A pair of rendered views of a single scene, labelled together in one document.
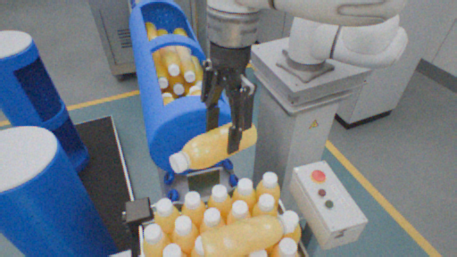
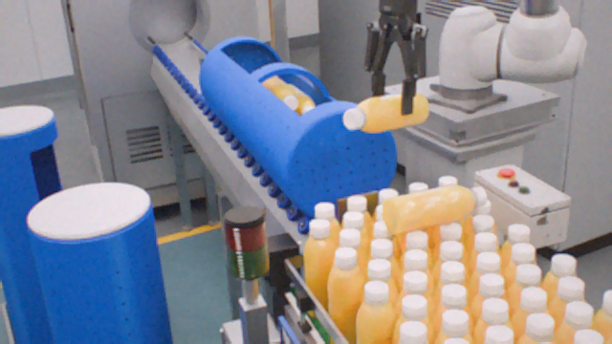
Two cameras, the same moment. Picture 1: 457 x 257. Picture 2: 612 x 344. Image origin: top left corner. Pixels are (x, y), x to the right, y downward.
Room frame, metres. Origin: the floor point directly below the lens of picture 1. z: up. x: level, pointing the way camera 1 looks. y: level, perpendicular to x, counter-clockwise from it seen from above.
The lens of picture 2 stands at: (-0.88, 0.26, 1.75)
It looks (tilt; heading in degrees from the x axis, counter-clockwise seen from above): 23 degrees down; 357
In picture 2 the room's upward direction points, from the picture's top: 3 degrees counter-clockwise
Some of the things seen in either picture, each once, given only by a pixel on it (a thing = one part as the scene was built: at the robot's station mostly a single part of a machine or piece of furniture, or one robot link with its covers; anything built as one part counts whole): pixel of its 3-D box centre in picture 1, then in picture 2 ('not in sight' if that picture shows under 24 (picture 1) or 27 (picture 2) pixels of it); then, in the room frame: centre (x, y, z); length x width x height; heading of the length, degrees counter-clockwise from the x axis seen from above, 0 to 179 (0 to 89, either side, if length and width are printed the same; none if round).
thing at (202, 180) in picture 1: (203, 182); (357, 218); (0.58, 0.08, 0.99); 0.10 x 0.02 x 0.12; 107
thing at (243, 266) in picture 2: not in sight; (248, 256); (0.10, 0.31, 1.18); 0.06 x 0.06 x 0.05
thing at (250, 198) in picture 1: (244, 206); not in sight; (0.49, -0.04, 0.99); 0.07 x 0.07 x 0.19
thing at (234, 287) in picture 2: not in sight; (232, 265); (1.56, 0.45, 0.31); 0.06 x 0.06 x 0.63; 17
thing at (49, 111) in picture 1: (39, 114); (36, 240); (1.37, 1.11, 0.59); 0.28 x 0.28 x 0.88
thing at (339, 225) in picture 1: (323, 203); (519, 204); (0.46, -0.26, 1.05); 0.20 x 0.10 x 0.10; 17
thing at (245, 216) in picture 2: not in sight; (248, 259); (0.10, 0.31, 1.18); 0.06 x 0.06 x 0.16
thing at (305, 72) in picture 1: (302, 59); (460, 90); (1.13, -0.31, 1.10); 0.22 x 0.18 x 0.06; 36
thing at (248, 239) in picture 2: not in sight; (245, 230); (0.10, 0.31, 1.23); 0.06 x 0.06 x 0.04
